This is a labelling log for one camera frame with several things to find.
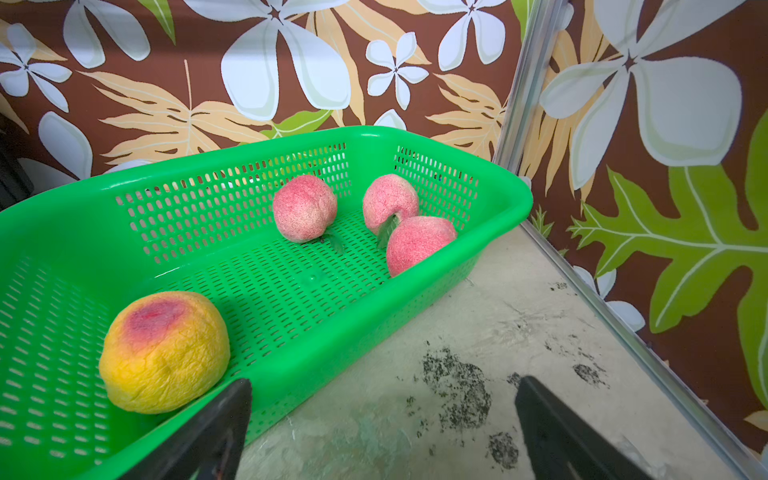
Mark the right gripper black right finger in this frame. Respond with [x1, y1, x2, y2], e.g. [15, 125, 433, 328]
[515, 376, 649, 479]

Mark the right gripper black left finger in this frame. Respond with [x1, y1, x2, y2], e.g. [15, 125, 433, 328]
[123, 379, 252, 479]

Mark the yellow peach with red spot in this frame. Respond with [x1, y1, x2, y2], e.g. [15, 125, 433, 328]
[99, 291, 231, 414]

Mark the pink peach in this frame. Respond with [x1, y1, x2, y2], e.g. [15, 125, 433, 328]
[386, 216, 457, 277]
[273, 175, 338, 243]
[363, 174, 419, 235]

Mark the aluminium frame post right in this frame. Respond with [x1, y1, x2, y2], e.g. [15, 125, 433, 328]
[494, 1, 767, 479]

